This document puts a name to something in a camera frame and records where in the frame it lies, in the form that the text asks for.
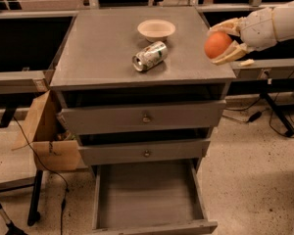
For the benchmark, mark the black table leg left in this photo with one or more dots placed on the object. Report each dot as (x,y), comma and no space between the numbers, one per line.
(34,214)

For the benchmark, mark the small beige foam piece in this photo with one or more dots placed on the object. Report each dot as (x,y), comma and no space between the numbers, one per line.
(246,63)

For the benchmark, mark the crushed silver soda can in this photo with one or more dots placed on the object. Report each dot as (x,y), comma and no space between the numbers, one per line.
(150,56)

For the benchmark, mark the black tripod leg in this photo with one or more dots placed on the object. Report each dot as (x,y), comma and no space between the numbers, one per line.
(12,228)

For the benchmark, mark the grey drawer cabinet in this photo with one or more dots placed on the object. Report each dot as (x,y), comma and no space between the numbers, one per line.
(95,69)

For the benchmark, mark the orange fruit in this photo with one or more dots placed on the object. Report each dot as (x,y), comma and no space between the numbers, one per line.
(216,44)

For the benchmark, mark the grey top drawer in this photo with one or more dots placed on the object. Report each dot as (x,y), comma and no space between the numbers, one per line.
(148,117)

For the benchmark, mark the grey middle drawer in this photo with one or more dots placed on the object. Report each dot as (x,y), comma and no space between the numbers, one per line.
(144,151)

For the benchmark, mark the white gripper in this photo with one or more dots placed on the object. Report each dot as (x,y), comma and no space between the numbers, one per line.
(259,28)

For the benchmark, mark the brown cardboard box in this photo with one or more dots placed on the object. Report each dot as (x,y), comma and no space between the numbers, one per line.
(42,133)

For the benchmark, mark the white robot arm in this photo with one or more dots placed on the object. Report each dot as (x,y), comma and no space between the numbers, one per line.
(232,39)

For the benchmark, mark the grey open bottom drawer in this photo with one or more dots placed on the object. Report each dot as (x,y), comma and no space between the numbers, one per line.
(156,198)

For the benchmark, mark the beige bowl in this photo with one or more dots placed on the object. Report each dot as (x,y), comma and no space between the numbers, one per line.
(156,30)

